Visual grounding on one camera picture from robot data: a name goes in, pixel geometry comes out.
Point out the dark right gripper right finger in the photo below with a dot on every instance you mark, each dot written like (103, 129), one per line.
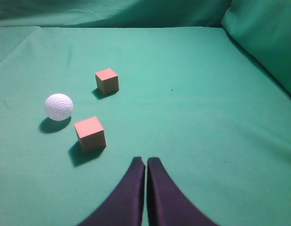
(166, 203)

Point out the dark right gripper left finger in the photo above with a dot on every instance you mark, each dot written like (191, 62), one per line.
(124, 205)

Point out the white golf ball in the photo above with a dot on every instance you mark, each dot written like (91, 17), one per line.
(59, 107)

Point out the near wooden cube block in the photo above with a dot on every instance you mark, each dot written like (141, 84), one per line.
(91, 135)

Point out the wooden cube block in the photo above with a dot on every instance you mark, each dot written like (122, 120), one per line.
(107, 81)
(91, 135)

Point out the far wooden cube block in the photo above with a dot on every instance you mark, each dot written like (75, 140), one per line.
(107, 81)

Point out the green table cloth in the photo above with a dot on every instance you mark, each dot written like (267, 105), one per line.
(204, 85)

